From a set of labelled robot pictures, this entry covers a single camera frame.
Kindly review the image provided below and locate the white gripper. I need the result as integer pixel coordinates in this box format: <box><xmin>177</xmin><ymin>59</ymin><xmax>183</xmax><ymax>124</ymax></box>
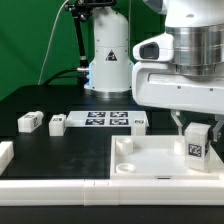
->
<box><xmin>132</xmin><ymin>63</ymin><xmax>224</xmax><ymax>142</ymax></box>

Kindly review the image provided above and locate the white square tabletop part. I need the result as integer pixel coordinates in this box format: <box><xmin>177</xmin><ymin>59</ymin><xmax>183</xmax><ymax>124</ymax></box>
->
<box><xmin>110</xmin><ymin>135</ymin><xmax>224</xmax><ymax>180</ymax></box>

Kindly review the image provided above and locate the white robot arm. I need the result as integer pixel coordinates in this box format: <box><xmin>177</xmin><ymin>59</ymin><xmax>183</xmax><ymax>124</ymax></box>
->
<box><xmin>132</xmin><ymin>0</ymin><xmax>224</xmax><ymax>141</ymax></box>

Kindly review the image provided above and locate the white fiducial marker sheet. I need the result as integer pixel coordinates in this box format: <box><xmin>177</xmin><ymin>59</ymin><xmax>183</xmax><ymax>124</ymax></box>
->
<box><xmin>66</xmin><ymin>111</ymin><xmax>148</xmax><ymax>127</ymax></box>

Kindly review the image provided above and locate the white U-shaped obstacle fence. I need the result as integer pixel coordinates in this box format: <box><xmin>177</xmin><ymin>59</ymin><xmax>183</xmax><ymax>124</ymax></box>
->
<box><xmin>0</xmin><ymin>139</ymin><xmax>224</xmax><ymax>207</ymax></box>

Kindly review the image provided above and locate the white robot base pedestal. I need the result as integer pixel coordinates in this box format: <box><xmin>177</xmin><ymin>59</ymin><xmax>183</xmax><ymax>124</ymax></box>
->
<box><xmin>84</xmin><ymin>7</ymin><xmax>133</xmax><ymax>98</ymax></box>

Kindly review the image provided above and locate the black cable bundle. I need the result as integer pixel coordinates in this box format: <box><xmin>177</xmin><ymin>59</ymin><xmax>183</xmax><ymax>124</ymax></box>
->
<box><xmin>44</xmin><ymin>68</ymin><xmax>86</xmax><ymax>87</ymax></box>

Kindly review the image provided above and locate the white cable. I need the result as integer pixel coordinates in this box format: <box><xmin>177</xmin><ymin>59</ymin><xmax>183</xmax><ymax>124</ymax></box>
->
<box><xmin>37</xmin><ymin>0</ymin><xmax>72</xmax><ymax>86</ymax></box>

